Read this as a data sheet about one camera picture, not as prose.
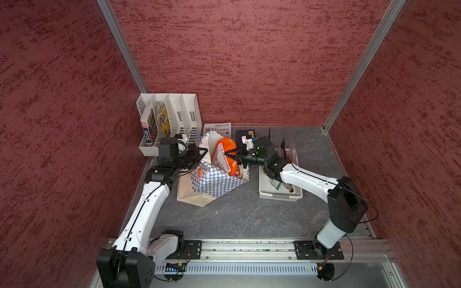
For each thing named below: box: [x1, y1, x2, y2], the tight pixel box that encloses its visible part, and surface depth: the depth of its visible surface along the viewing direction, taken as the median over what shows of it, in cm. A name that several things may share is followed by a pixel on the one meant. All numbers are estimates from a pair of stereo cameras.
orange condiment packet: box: [211, 136, 241, 177], surface depth 79 cm
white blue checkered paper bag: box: [176, 131, 250, 207], surface depth 76 cm
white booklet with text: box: [202, 122, 232, 139], surface depth 121 cm
